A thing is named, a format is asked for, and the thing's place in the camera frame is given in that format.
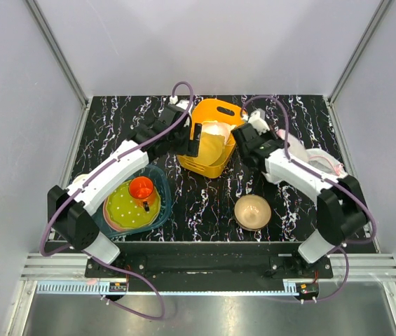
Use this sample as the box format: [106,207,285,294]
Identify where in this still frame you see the white mesh laundry bag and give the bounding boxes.
[288,134,348,178]

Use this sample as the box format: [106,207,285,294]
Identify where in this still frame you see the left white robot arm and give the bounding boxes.
[39,96,193,277]

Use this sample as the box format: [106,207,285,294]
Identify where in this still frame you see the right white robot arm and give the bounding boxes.
[231,111,371,278]

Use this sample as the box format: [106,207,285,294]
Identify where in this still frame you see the beige bra in basket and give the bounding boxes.
[195,121,235,166]

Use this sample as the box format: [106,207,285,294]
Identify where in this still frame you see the teal transparent tray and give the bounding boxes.
[93,165,172,241]

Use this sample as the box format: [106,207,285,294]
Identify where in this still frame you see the yellow plastic basket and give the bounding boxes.
[177,98,244,179]

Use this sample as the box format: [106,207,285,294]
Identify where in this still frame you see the orange plastic cup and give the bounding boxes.
[128,176,156,208]

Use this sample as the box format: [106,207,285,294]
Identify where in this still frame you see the yellow-green dotted plate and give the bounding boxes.
[102,176,161,232]

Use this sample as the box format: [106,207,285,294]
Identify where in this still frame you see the pink plate under green plate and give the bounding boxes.
[102,195,156,232]

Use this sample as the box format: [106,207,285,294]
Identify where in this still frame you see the pale yellow mug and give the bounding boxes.
[71,174,88,188]

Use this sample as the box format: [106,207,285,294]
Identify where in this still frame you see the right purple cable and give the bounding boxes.
[241,95,377,304]

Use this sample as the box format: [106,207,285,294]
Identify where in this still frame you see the purple cable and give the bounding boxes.
[241,95,377,304]
[39,81,194,321]

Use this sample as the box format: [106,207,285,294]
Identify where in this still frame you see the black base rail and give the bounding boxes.
[84,241,334,281]

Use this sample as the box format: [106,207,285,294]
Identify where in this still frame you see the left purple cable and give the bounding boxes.
[39,81,194,321]

